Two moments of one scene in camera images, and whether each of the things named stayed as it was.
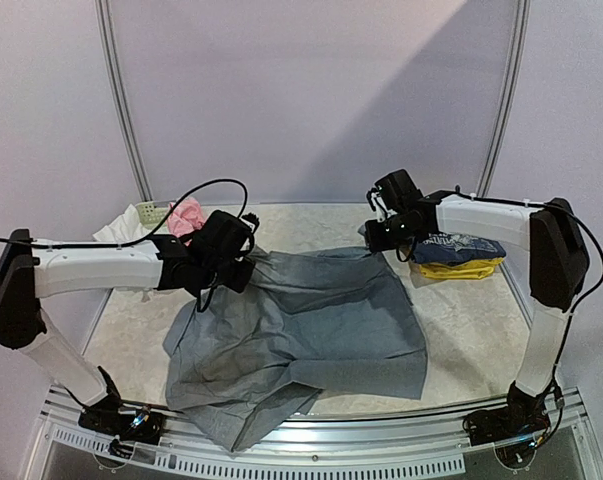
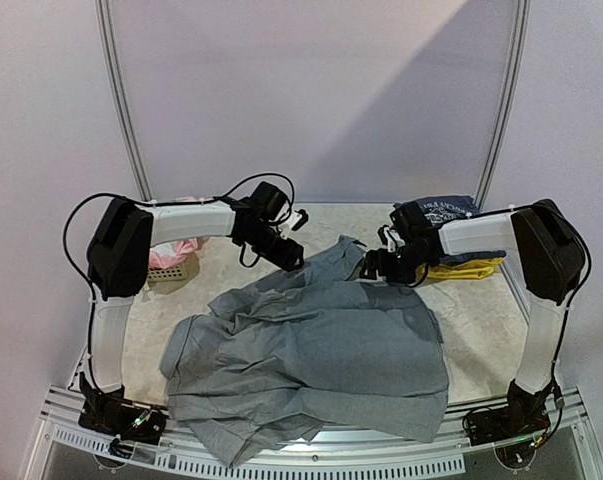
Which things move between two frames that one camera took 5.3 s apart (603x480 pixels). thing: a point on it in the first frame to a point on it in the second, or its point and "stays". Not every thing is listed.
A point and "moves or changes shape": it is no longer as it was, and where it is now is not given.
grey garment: [243, 365] moves or changes shape
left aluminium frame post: [105, 25] stays
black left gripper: [239, 282] to [287, 258]
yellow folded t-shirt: [473, 270] stays
